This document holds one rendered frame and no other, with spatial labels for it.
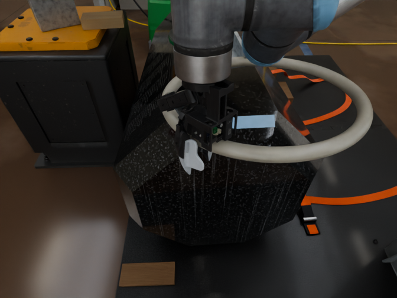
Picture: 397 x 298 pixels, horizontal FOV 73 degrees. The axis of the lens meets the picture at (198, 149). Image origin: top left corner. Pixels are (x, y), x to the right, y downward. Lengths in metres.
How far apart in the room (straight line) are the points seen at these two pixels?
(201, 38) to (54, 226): 1.44
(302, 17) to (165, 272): 1.20
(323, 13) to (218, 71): 0.15
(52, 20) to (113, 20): 0.29
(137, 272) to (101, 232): 0.32
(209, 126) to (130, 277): 1.06
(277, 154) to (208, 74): 0.19
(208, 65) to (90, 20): 1.18
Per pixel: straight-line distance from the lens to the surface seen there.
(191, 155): 0.51
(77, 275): 1.51
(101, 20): 1.52
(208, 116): 0.45
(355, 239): 1.65
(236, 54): 0.94
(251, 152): 0.48
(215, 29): 0.39
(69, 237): 1.61
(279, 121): 0.89
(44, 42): 1.50
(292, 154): 0.49
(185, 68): 0.41
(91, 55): 1.39
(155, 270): 1.38
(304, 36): 0.55
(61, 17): 1.61
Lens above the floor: 1.32
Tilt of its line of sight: 46 degrees down
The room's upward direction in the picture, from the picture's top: straight up
